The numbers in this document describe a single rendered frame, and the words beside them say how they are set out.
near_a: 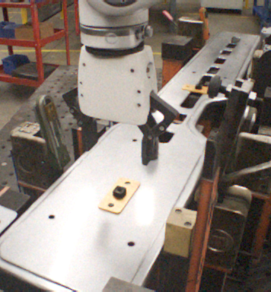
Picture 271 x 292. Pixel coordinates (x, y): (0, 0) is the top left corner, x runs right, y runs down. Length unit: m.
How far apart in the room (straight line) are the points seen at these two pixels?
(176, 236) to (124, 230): 0.10
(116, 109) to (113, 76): 0.05
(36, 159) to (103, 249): 0.26
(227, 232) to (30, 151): 0.38
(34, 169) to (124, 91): 0.31
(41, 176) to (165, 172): 0.24
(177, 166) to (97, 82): 0.25
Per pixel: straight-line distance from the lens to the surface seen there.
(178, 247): 0.47
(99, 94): 0.48
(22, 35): 3.27
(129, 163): 0.66
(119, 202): 0.57
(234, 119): 0.44
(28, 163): 0.72
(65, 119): 1.49
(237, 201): 0.51
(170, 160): 0.67
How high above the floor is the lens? 1.37
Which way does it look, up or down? 32 degrees down
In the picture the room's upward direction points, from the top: straight up
